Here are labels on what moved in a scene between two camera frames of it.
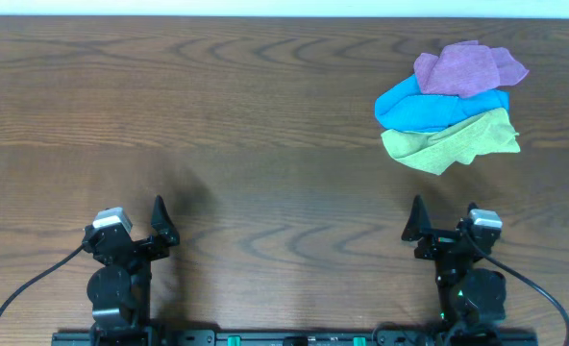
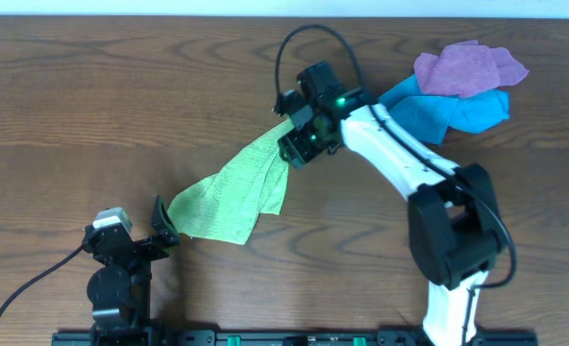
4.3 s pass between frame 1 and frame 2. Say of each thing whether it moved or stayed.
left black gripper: stayed
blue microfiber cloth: stayed
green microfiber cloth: moved
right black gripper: moved
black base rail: stayed
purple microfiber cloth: stayed
